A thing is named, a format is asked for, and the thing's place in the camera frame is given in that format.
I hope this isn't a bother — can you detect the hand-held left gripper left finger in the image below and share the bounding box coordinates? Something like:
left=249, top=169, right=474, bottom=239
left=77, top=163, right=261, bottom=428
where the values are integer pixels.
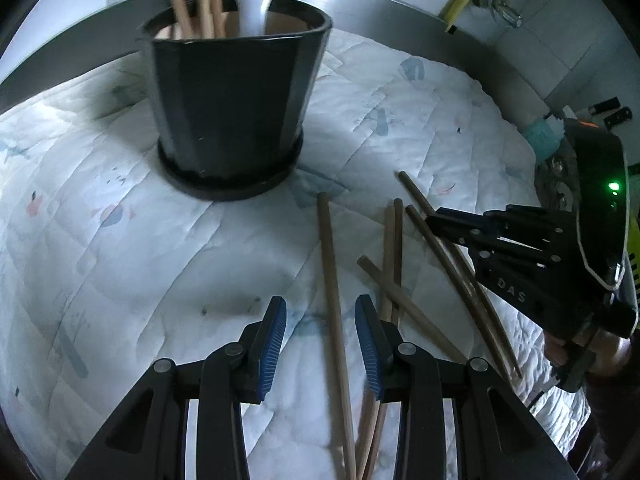
left=65, top=296, right=288, bottom=480

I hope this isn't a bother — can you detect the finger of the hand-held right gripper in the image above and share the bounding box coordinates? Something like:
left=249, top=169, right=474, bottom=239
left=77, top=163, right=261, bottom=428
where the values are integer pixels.
left=466, top=242, right=593, bottom=335
left=424, top=204, right=578, bottom=263

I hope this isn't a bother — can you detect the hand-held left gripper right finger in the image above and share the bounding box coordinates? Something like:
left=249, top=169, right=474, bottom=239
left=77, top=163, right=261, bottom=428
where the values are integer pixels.
left=354, top=294, right=581, bottom=480

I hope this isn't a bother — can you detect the pile of wooden chopsticks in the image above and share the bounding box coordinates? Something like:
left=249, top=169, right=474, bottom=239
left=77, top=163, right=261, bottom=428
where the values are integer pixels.
left=356, top=170, right=523, bottom=480

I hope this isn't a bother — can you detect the black utensil holder pot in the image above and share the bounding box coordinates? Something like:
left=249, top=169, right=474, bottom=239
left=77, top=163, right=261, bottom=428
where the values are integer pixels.
left=136, top=0, right=333, bottom=202

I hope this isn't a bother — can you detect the white ceramic spoon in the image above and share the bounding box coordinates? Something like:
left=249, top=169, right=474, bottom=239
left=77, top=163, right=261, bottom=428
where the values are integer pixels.
left=239, top=0, right=303, bottom=37

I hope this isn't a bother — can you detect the person's right hand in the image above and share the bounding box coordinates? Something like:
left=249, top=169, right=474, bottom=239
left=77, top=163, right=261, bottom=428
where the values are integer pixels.
left=544, top=330, right=632, bottom=378

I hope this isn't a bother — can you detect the yellow-green plastic rack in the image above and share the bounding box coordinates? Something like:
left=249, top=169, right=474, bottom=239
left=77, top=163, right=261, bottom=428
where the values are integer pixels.
left=625, top=160, right=640, bottom=311

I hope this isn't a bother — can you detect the teal soap pump bottle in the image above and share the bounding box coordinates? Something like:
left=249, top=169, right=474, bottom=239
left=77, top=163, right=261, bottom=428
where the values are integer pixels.
left=522, top=105, right=568, bottom=159

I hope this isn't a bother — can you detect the white quilted cloth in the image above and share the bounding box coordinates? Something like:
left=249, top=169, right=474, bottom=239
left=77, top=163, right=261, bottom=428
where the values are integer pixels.
left=0, top=27, right=591, bottom=480

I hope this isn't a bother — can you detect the metal pipe valve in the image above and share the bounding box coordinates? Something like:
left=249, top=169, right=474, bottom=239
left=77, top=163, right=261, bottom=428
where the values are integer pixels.
left=491, top=0, right=524, bottom=29

